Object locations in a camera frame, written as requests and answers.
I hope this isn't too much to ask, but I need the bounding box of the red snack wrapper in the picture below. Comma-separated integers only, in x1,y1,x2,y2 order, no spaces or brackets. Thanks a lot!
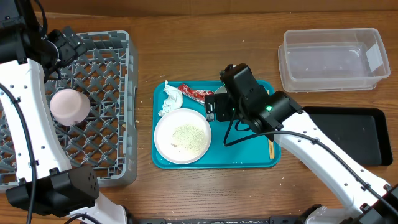
177,83,214,105

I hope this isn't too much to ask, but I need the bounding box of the teal plastic serving tray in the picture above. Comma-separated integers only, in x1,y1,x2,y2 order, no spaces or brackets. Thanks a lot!
152,80,282,169

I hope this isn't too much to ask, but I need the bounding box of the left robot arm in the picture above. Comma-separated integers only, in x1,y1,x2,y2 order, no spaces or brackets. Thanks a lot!
1,0,134,223

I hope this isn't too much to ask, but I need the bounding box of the black plastic tray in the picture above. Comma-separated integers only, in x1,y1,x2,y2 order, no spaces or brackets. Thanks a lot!
304,106,393,166

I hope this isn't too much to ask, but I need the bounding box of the small white plate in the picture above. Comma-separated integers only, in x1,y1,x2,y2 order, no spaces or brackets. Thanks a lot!
50,89,90,126

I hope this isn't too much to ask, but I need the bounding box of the right wooden chopstick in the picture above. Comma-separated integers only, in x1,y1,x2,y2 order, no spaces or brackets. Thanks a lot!
267,89,275,160

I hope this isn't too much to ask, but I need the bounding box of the large white plate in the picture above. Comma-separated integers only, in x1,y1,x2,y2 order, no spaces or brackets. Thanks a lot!
154,108,211,165

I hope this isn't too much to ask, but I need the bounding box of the clear plastic storage bin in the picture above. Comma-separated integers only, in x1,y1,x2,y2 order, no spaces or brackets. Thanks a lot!
278,28,391,92

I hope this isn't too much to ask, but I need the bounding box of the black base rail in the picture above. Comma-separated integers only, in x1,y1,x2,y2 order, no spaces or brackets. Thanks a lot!
137,215,299,224

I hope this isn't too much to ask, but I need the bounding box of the crumpled white napkin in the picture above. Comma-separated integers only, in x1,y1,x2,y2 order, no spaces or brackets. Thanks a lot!
158,80,183,117

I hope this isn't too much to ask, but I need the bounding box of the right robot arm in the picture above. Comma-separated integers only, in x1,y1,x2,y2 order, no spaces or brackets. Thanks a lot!
205,63,397,224

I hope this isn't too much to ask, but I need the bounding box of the grey metal bowl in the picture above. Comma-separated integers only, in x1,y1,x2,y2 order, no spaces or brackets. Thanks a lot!
214,86,227,95

